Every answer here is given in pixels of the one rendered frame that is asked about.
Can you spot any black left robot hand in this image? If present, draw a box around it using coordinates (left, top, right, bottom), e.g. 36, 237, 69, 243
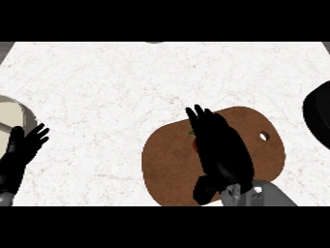
0, 122, 51, 204

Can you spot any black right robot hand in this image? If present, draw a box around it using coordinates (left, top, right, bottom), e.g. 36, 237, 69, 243
184, 104, 256, 206

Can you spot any red bell pepper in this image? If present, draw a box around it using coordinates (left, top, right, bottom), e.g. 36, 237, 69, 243
187, 130, 200, 155

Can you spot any brown wooden cutting board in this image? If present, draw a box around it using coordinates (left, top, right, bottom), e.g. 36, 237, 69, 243
140, 106, 287, 207

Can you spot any black pan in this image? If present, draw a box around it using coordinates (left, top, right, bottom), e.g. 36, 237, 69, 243
302, 78, 330, 159

